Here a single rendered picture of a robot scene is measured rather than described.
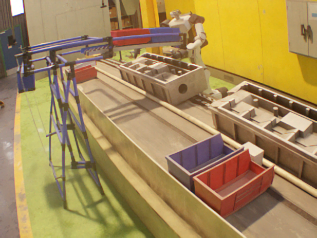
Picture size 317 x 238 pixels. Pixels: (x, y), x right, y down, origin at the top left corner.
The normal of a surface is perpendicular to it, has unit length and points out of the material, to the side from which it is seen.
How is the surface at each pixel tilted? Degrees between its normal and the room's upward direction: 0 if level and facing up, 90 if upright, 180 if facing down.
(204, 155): 88
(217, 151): 88
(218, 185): 88
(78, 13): 90
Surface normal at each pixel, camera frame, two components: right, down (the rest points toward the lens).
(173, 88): 0.48, 0.33
